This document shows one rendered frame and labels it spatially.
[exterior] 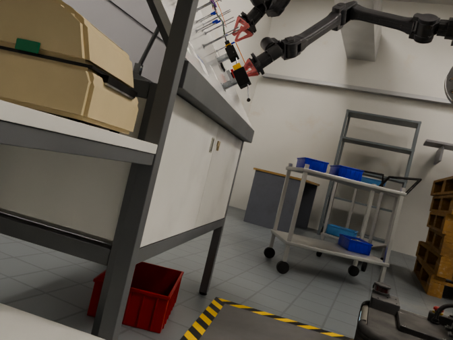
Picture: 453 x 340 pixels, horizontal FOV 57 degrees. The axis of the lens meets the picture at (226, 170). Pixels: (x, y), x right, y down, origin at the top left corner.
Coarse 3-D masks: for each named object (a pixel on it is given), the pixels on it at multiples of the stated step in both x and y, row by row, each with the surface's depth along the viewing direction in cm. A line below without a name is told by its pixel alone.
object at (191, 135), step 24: (192, 120) 120; (168, 144) 106; (192, 144) 126; (168, 168) 110; (192, 168) 132; (168, 192) 114; (192, 192) 138; (168, 216) 119; (192, 216) 146; (144, 240) 105
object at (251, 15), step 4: (252, 8) 180; (256, 8) 178; (252, 12) 179; (256, 12) 178; (260, 12) 179; (244, 16) 179; (248, 16) 176; (252, 16) 178; (256, 16) 179; (260, 16) 180; (248, 20) 180; (252, 20) 176; (256, 20) 180
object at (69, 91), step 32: (0, 0) 66; (32, 0) 65; (0, 32) 65; (32, 32) 65; (64, 32) 64; (96, 32) 69; (0, 64) 65; (32, 64) 64; (64, 64) 64; (96, 64) 66; (128, 64) 81; (0, 96) 66; (32, 96) 64; (64, 96) 63; (96, 96) 65; (128, 96) 77; (128, 128) 80
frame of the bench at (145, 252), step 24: (144, 96) 96; (144, 120) 96; (0, 216) 103; (120, 216) 96; (24, 240) 101; (48, 240) 99; (72, 240) 98; (168, 240) 124; (216, 240) 207; (96, 312) 96; (96, 336) 96
